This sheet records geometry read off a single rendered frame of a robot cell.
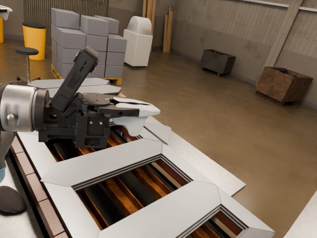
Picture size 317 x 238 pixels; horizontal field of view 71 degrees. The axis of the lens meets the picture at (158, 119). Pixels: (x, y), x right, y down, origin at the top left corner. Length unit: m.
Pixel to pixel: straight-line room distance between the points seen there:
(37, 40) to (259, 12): 6.53
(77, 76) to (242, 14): 8.50
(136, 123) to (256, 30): 8.12
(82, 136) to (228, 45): 8.56
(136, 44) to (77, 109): 5.82
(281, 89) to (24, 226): 6.22
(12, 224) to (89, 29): 3.59
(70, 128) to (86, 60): 0.12
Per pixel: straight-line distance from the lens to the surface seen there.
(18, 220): 1.24
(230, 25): 8.93
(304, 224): 1.04
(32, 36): 5.76
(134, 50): 6.23
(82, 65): 0.37
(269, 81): 6.80
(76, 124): 0.41
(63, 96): 0.39
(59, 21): 4.62
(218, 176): 1.54
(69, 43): 4.29
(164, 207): 1.07
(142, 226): 0.99
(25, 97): 0.39
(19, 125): 0.40
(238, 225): 1.20
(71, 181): 1.12
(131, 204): 1.27
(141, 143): 1.42
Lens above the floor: 1.63
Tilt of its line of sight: 26 degrees down
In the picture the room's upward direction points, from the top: 13 degrees clockwise
